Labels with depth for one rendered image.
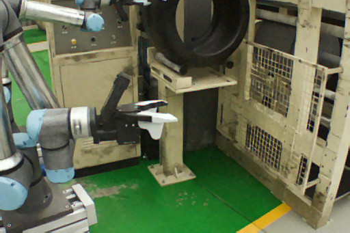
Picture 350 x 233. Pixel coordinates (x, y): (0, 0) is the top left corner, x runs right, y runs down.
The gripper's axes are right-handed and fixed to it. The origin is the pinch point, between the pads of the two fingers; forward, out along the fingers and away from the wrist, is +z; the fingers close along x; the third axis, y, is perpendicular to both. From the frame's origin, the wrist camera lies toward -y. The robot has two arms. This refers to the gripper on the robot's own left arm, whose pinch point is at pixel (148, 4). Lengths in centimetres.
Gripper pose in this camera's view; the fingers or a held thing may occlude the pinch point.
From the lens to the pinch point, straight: 166.8
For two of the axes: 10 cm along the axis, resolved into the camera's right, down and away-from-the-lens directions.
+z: 9.0, -0.6, 4.2
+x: -4.2, -3.4, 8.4
